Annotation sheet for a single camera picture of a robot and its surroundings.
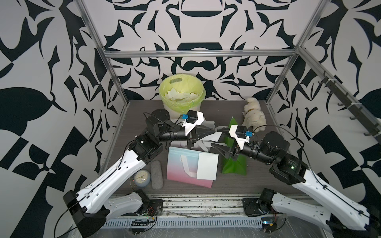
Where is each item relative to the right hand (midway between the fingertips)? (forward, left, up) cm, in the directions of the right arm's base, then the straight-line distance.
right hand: (216, 134), depth 56 cm
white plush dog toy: (+31, -30, -29) cm, 52 cm away
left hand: (+1, +2, +3) cm, 4 cm away
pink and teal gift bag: (-3, +14, -22) cm, 26 cm away
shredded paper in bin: (+44, +20, -22) cm, 53 cm away
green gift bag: (0, -12, -32) cm, 34 cm away
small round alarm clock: (-5, +36, -35) cm, 50 cm away
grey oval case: (-3, +29, -35) cm, 45 cm away
